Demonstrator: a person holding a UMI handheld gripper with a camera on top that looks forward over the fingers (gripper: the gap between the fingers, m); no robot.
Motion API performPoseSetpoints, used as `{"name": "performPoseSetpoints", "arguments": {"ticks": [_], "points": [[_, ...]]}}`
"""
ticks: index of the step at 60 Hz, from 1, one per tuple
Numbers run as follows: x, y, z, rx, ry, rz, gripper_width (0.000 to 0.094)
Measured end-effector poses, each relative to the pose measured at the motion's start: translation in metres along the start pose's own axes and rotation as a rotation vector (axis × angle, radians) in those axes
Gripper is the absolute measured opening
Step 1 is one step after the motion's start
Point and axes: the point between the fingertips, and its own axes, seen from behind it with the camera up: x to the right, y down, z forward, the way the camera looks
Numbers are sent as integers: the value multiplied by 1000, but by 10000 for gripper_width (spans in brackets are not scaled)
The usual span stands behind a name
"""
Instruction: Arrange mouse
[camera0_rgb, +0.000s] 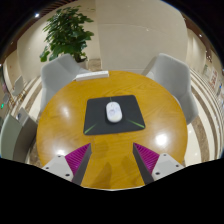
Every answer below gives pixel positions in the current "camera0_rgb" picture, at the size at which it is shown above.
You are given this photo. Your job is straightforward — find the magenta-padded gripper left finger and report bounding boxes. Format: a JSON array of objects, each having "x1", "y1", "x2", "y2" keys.
[{"x1": 41, "y1": 143, "x2": 93, "y2": 186}]

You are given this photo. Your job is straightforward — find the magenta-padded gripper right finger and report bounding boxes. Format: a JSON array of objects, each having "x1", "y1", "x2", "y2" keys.
[{"x1": 132, "y1": 142, "x2": 185, "y2": 186}]

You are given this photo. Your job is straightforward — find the white printed computer mouse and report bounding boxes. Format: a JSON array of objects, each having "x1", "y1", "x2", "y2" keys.
[{"x1": 105, "y1": 101, "x2": 123, "y2": 124}]

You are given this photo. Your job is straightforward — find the black mouse pad green lines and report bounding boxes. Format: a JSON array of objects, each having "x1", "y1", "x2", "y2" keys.
[{"x1": 83, "y1": 94, "x2": 146, "y2": 136}]

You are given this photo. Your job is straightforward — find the grey shell chair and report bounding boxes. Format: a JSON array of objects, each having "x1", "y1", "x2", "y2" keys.
[
  {"x1": 39, "y1": 54, "x2": 90, "y2": 111},
  {"x1": 141, "y1": 53, "x2": 200, "y2": 125}
]

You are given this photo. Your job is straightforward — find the small grey chair wooden legs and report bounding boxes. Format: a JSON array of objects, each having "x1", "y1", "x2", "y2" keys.
[{"x1": 11, "y1": 75, "x2": 26, "y2": 99}]

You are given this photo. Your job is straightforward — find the white power strip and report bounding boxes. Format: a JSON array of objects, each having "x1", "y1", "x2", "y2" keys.
[{"x1": 75, "y1": 70, "x2": 110, "y2": 82}]

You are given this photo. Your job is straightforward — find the green potted plant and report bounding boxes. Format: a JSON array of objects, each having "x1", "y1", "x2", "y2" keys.
[{"x1": 39, "y1": 5, "x2": 95, "y2": 64}]

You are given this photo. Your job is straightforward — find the wall poster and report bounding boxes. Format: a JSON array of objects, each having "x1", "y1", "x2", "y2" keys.
[{"x1": 209, "y1": 68, "x2": 219, "y2": 89}]

